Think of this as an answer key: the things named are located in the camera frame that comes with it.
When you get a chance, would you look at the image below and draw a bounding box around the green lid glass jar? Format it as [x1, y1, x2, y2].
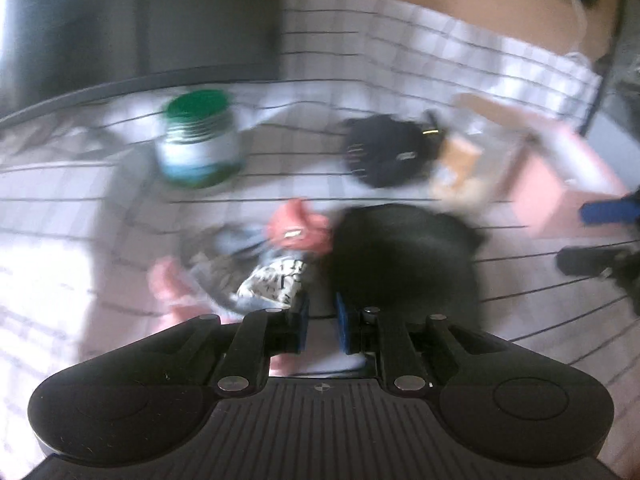
[153, 89, 246, 190]

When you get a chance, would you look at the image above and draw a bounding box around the clear plastic jar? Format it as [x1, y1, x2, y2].
[428, 109, 507, 207]

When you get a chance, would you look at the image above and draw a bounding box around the white cable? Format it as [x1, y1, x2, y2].
[542, 0, 597, 62]

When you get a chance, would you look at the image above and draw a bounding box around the computer case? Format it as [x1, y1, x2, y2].
[582, 0, 640, 162]

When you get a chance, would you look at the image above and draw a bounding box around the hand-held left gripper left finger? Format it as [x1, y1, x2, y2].
[165, 292, 311, 396]

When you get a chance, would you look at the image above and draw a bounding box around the pink cardboard box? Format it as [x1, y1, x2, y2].
[451, 92, 632, 237]

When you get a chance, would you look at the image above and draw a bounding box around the black plush toy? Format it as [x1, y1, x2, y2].
[342, 110, 447, 189]

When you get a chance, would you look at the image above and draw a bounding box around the black cloth with blue trim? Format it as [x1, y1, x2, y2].
[327, 203, 489, 342]

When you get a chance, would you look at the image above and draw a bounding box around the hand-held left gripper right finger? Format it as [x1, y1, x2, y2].
[335, 292, 502, 394]

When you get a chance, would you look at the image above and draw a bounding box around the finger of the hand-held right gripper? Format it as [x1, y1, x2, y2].
[580, 194, 640, 227]
[556, 244, 640, 281]

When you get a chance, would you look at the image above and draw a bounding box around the white patterned cloth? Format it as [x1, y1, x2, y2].
[235, 255, 309, 312]

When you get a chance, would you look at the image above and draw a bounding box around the dark computer monitor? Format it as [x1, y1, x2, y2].
[0, 0, 284, 127]

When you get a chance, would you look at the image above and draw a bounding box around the pink cloth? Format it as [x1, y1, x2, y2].
[267, 198, 334, 257]

